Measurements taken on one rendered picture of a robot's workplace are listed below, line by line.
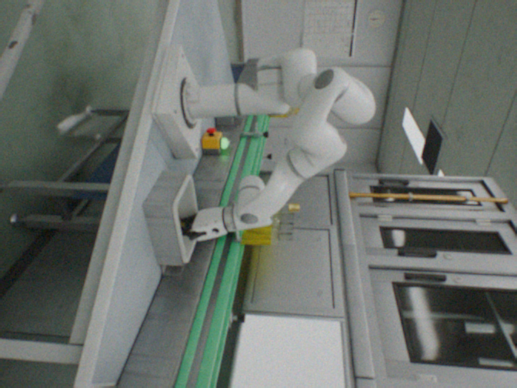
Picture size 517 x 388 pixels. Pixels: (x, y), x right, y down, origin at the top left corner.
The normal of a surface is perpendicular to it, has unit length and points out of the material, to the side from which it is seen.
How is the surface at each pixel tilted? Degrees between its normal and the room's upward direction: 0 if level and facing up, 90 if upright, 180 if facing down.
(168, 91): 90
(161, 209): 90
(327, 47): 90
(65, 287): 90
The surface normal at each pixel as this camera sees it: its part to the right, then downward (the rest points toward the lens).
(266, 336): -0.03, -0.82
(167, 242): -0.11, 0.58
